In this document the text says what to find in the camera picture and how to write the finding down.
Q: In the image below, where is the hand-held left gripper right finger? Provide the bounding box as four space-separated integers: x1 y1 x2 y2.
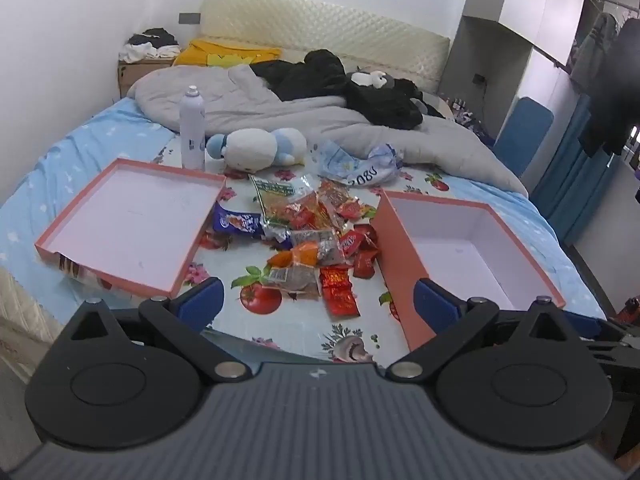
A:
387 277 575 382

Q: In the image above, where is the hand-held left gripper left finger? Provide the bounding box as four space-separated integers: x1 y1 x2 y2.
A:
65 276 248 382

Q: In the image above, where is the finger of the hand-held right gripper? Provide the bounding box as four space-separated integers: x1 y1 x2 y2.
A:
565 317 640 366

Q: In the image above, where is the pink cardboard box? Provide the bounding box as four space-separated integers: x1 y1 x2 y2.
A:
372 190 567 351

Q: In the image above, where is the blue snack packet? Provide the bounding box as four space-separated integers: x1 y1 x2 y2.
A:
213 203 266 238

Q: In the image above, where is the clear brown snack packet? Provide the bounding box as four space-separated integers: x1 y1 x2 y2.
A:
262 265 321 301

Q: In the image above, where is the pile of red packets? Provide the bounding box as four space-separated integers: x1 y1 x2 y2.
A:
320 200 381 318

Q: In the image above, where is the orange snack packet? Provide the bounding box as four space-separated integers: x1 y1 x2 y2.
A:
267 241 321 268

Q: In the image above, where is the pink cardboard box lid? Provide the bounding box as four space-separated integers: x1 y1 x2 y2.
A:
34 157 227 298

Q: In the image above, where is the green snack packet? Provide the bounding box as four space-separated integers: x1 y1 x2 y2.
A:
250 174 311 231

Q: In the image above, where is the orange-red snack packet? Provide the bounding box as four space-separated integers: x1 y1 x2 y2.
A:
317 180 363 221

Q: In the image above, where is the crumpled blue white plastic bag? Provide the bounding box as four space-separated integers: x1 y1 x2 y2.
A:
312 140 406 188

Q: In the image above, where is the blue curtain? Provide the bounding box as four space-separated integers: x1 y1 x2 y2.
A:
530 95 631 246

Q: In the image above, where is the white and blue plush toy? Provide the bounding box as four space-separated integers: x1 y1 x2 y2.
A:
206 127 307 173

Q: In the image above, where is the white spray bottle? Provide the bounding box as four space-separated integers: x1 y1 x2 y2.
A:
180 85 207 171

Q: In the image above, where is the blue chair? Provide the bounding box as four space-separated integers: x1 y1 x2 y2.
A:
492 96 555 181

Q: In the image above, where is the patterned purple cloth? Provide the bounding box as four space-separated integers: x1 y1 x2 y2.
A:
440 95 496 138

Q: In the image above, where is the light blue bedsheet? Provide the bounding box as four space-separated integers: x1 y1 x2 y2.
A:
0 97 608 326

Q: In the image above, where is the grey duvet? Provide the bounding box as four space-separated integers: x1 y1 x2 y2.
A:
126 65 528 196

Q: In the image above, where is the black and white plush toy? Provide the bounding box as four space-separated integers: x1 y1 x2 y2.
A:
347 70 396 89

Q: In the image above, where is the brown cardboard box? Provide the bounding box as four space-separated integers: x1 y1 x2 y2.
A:
117 57 176 98

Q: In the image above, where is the hanging dark jacket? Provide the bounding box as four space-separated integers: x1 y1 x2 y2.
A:
570 10 640 157

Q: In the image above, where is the yellow blanket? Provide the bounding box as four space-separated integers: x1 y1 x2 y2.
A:
172 39 283 68

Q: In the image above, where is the black clothing heap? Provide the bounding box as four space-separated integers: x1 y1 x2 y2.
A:
250 50 446 131

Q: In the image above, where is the heap of folded clothes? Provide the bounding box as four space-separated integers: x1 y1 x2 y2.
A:
120 27 181 61

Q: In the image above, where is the cream quilted headboard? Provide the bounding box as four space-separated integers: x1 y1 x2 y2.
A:
200 0 451 93

